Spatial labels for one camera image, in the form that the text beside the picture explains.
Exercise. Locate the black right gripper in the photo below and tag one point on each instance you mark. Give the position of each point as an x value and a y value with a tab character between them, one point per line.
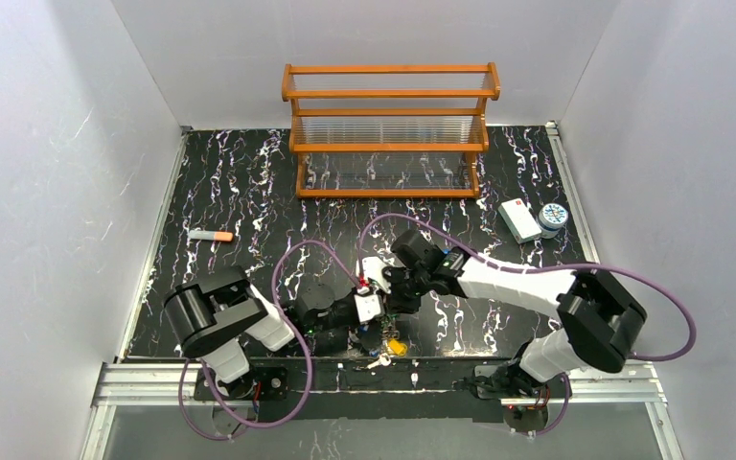
397	294

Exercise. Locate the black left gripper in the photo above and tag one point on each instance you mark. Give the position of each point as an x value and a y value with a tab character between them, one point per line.
376	333

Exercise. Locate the cluster of tagged keys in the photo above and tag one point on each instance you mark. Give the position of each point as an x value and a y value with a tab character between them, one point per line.
373	337

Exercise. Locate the yellow key tag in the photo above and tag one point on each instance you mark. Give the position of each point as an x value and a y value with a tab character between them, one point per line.
396	347

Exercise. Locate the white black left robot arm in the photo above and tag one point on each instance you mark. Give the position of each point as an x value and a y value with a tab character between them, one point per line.
209	315

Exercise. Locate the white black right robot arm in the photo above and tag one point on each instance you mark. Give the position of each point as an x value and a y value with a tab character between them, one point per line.
599	319

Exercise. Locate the white rectangular box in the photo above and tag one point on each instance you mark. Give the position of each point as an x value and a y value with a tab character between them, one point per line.
519	220

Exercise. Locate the blue white round tin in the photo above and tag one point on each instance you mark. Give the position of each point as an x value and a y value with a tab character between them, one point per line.
551	219

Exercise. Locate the orange grey marker pen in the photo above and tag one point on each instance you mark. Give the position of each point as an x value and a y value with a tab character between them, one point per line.
210	236

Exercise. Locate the orange wooden shelf rack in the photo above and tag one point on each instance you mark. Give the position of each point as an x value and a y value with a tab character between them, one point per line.
390	109

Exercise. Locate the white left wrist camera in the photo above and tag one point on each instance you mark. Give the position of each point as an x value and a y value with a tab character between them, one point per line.
368	307

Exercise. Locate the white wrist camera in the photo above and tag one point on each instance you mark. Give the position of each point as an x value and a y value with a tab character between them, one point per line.
368	307
369	271

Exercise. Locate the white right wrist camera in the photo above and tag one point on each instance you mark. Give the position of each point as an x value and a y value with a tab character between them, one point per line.
369	271

